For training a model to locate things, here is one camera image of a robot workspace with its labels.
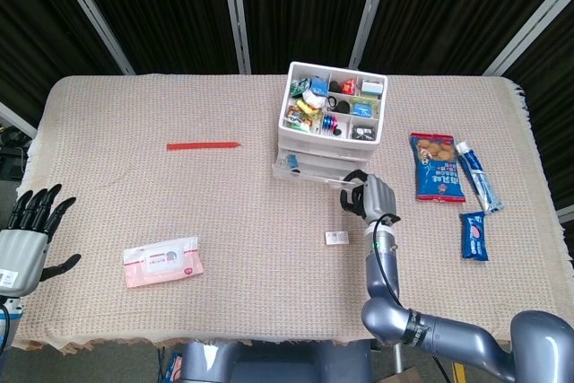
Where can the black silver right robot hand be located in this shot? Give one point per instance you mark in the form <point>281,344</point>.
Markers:
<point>379,199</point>

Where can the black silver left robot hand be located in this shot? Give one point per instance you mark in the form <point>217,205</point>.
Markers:
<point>22,257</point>

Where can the small white barcode box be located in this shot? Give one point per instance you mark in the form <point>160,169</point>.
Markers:
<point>337,237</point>

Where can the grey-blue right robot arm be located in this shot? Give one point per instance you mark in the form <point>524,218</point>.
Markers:
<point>448,333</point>

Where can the white plastic drawer unit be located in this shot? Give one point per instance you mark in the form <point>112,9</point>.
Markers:
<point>287,136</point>

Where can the white teal box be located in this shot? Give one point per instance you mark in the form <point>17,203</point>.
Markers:
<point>371,87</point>

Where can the blue cookie snack bag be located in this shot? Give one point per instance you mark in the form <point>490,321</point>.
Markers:
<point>437,167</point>

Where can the black white small item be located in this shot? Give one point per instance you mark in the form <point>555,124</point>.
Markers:
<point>363,133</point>

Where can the small black disc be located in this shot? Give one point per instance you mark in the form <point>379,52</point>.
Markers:
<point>337,133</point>

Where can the colourful clip stack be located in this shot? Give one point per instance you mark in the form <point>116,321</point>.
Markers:
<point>328,123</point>

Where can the flat printed sachet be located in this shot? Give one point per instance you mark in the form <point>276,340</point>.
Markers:
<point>361,109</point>

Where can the blue binder clip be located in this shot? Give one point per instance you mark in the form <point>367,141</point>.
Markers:
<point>292,161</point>

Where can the blue Oreo pack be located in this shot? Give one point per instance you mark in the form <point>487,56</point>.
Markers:
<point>474,237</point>

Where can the black hair rings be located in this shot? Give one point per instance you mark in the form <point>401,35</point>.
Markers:
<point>338,105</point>

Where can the blue white toothpaste tube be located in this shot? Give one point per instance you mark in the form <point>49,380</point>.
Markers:
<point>480,181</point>

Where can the yellow snack packet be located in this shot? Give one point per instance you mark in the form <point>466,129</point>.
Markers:
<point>307,108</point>

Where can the small red packet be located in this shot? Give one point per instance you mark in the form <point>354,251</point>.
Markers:
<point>349,86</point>

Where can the white crumpled packet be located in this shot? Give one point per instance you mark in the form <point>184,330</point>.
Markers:
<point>315,98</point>

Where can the black round case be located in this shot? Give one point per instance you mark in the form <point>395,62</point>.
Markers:
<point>335,86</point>

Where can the small blue packet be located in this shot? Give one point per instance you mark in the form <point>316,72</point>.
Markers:
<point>319,86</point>

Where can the green foil packet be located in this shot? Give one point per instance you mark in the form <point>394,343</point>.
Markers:
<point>299,88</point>

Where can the pink wet wipes pack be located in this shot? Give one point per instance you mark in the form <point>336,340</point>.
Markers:
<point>161,262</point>

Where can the beige woven tablecloth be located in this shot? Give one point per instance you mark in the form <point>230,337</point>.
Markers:
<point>224,203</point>

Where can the brown cardboard piece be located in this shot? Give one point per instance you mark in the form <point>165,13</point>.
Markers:
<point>403,376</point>

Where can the red stick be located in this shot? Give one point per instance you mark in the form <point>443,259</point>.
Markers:
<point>202,145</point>

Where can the blue red package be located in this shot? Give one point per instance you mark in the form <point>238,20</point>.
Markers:
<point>174,367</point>

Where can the grey robot torso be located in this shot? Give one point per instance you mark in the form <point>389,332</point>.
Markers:
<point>278,362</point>

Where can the white metal frame post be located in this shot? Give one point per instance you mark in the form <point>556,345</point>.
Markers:
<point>18,119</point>
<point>94,20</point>
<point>529,24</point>
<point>237,15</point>
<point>370,11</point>

